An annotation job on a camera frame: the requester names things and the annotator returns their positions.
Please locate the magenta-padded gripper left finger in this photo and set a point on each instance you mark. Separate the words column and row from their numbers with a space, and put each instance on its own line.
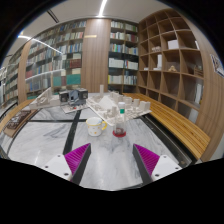
column 75, row 160

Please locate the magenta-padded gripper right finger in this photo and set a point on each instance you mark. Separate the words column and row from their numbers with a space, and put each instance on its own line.
column 150, row 161

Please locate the clear bottle with green label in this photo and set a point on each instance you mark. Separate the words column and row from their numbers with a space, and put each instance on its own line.
column 120, row 123

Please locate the slatted wooden bench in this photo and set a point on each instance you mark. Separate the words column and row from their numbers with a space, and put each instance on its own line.
column 176, row 126

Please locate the large white city model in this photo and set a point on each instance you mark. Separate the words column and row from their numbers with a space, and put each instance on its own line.
column 106, row 103

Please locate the white ramp architectural model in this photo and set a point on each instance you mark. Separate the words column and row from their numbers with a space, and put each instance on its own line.
column 43, row 100

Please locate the brown model on wooden board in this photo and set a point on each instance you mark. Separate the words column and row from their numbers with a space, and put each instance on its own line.
column 20, row 120

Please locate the wooden cubby shelf unit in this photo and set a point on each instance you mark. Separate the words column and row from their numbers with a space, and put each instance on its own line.
column 173, row 70

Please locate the straight ceiling light strip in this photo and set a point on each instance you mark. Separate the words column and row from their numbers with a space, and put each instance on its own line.
column 102, row 8

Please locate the dark bookshelf wall with books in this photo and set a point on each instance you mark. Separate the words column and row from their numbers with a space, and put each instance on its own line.
column 63, row 60

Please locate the white wall poster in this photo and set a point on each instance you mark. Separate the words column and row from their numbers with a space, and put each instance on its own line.
column 217, row 65

